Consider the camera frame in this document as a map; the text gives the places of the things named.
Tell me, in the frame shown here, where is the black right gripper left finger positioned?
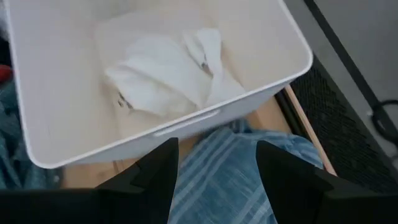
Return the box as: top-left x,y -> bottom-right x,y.
95,138 -> 180,224

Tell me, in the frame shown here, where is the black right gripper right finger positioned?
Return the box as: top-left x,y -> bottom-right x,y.
256,140 -> 343,224

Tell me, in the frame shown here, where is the blue striped shirt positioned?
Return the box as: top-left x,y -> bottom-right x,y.
169,119 -> 324,224

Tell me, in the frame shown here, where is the white cloth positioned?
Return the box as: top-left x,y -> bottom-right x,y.
105,27 -> 246,118

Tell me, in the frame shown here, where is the green floral-print shirt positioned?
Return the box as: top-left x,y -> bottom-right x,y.
0,80 -> 63,190

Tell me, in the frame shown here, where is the black mesh floor mat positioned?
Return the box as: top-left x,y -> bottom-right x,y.
290,55 -> 398,194

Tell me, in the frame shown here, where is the white plastic laundry bin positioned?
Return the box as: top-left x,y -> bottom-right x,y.
2,0 -> 313,169

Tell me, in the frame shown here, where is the red cloth item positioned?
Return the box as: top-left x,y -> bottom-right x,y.
0,64 -> 13,84

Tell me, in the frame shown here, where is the black table frame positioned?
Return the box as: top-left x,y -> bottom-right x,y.
275,88 -> 307,141

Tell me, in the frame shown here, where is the black coiled floor cable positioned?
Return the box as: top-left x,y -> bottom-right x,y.
371,99 -> 398,144

